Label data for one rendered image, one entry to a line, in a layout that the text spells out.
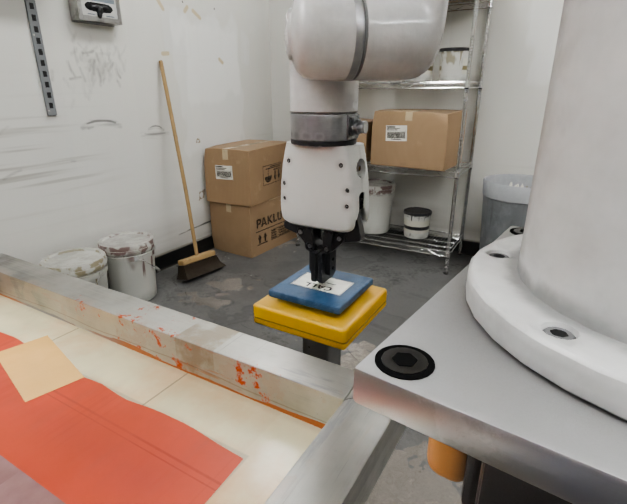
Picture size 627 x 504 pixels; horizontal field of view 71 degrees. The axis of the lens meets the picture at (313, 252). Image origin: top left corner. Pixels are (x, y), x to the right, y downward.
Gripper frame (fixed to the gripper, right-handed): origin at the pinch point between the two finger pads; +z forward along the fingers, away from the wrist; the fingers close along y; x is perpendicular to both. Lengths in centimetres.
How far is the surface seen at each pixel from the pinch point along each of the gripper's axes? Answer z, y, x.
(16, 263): 0.6, 35.3, 18.5
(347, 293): 2.6, -4.1, 1.1
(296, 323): 5.2, -0.2, 6.5
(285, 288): 2.6, 3.2, 3.7
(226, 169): 34, 187, -197
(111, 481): 4.2, -1.7, 32.5
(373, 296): 4.3, -5.8, -3.0
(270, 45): -54, 212, -290
